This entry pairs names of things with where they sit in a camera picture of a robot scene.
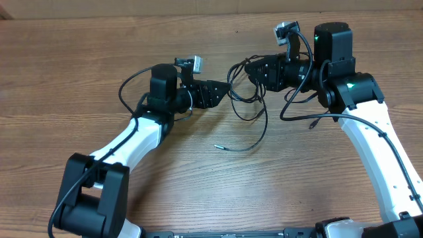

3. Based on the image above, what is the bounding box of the black USB-C cable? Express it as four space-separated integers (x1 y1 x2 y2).
213 54 269 153

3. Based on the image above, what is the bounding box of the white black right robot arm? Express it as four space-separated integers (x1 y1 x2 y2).
245 22 422 237

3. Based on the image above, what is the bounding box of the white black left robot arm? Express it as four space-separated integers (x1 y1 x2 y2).
48 59 230 237

